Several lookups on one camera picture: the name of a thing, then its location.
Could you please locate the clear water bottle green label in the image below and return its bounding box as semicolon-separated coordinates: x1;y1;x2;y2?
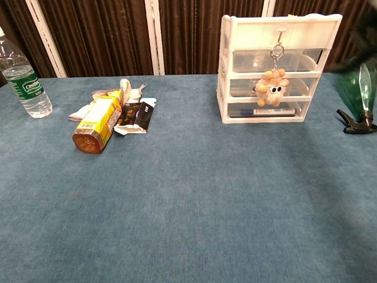
0;28;53;119

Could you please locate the black opened paper carton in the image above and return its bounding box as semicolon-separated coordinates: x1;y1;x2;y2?
113;97;157;137

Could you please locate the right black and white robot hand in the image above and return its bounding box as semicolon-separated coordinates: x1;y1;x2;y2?
331;28;377;73

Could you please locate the white plastic drawer organizer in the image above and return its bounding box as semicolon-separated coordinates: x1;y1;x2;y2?
217;13;343;124

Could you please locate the green spray bottle black nozzle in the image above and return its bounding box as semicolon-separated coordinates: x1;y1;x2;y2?
336;57;377;135

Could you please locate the dark brown pleated curtain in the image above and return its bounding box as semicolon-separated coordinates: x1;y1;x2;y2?
0;0;377;86

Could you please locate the tan plush keychain toy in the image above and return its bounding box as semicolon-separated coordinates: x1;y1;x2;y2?
254;41;290;108

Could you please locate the white metal frame post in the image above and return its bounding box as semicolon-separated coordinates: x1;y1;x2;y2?
262;0;276;18
25;0;68;78
144;0;165;76

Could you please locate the blue white marker pen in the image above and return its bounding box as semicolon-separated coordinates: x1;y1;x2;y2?
240;107;297;116

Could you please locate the blue felt table cover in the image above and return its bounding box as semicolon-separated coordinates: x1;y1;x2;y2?
0;73;377;283

